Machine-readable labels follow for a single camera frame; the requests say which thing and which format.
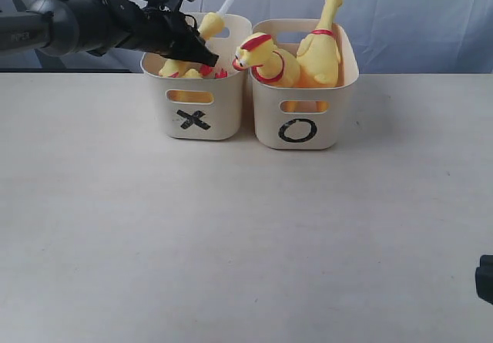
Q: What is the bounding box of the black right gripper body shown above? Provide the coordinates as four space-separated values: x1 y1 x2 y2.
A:
475 254 493 304

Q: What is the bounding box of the cream bin with O mark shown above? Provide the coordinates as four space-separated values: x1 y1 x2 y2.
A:
250 23 360 150

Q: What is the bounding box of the whole rubber chicken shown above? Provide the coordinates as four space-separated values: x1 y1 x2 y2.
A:
296 0 344 88
232 32 330 113

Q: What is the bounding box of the severed rubber chicken head neck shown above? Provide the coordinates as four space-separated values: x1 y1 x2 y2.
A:
158 0 235 79

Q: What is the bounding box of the cream bin with X mark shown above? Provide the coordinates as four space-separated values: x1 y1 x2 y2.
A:
140 14 252 140

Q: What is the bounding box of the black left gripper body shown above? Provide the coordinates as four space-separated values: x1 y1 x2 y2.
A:
126 0 197 55

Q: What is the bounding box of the headless rubber chicken body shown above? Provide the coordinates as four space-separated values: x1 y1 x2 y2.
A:
171 65 228 103

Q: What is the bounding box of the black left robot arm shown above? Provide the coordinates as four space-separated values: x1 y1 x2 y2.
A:
1 0 219 66

